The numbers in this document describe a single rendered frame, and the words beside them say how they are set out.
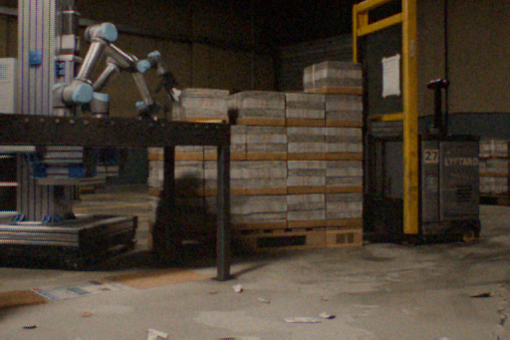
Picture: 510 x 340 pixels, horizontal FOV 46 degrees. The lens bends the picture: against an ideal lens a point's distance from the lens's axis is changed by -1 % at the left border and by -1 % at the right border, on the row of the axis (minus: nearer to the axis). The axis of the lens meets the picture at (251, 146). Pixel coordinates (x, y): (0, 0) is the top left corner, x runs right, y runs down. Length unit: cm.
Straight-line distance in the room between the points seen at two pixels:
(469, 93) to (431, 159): 608
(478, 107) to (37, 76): 783
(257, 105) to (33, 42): 146
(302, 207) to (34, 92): 188
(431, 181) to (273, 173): 117
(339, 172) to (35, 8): 226
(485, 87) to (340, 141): 632
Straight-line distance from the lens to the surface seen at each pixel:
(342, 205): 433
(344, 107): 433
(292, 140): 415
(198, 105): 395
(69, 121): 268
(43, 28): 402
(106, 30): 372
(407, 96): 439
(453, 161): 465
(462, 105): 1060
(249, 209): 404
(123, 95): 1128
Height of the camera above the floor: 63
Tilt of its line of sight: 1 degrees up
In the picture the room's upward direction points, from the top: straight up
